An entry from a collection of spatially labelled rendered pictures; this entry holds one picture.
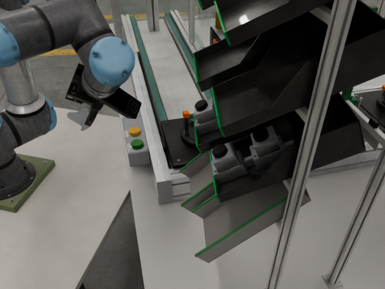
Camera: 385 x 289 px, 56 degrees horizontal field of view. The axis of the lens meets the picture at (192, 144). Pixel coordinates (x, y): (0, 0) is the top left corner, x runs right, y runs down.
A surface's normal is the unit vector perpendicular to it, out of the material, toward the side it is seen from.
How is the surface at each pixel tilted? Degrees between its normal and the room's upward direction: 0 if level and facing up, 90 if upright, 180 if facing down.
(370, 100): 0
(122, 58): 49
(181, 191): 90
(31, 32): 71
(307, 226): 0
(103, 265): 0
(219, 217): 45
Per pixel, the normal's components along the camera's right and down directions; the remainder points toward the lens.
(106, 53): 0.40, -0.10
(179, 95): 0.00, -0.77
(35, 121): 0.66, 0.56
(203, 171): -0.71, -0.51
